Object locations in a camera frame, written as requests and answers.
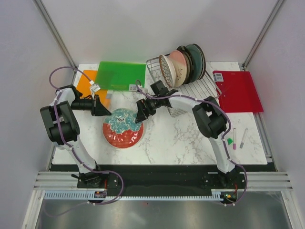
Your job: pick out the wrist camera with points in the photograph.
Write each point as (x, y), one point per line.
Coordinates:
(94, 88)
(143, 90)

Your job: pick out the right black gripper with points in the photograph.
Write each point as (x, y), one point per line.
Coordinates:
(142, 114)

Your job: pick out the metal wire dish rack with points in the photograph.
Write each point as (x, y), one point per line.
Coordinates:
(200, 89)

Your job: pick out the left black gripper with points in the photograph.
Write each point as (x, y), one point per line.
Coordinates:
(97, 109)

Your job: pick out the white grey pen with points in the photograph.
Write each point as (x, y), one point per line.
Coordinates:
(243, 138)

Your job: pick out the dark striped plate behind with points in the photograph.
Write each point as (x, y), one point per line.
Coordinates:
(204, 61)

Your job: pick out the brown floral pattern plate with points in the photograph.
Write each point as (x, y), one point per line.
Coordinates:
(168, 70)

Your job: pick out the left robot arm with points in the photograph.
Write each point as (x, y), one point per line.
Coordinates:
(63, 128)

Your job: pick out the white cable duct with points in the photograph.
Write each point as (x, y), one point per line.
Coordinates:
(95, 196)

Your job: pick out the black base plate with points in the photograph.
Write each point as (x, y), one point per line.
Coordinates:
(157, 180)

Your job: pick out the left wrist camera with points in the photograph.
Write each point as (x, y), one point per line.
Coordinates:
(94, 88)

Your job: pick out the red plastic folder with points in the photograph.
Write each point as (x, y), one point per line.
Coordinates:
(238, 92)

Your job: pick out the orange plastic folder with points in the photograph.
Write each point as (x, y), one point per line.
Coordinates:
(83, 86)

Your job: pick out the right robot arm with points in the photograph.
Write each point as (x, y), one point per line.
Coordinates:
(211, 120)

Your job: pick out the teal green plate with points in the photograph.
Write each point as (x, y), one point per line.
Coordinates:
(197, 61)

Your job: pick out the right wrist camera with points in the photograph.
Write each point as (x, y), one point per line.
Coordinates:
(143, 90)

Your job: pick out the red blue flower plate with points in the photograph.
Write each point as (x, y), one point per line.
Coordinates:
(120, 129)

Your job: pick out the black gold rimmed plate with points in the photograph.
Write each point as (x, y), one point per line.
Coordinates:
(185, 49)

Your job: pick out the green plastic folder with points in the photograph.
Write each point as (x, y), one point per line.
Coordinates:
(120, 76)

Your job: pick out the dark red rimmed beige plate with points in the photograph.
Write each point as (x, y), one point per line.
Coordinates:
(188, 65)

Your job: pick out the pink beige leaf plate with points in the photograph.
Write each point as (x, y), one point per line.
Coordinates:
(180, 65)

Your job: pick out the black green highlighter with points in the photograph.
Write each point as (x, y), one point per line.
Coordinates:
(229, 141)

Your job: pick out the white pink pen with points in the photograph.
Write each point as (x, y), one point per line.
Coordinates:
(234, 139)

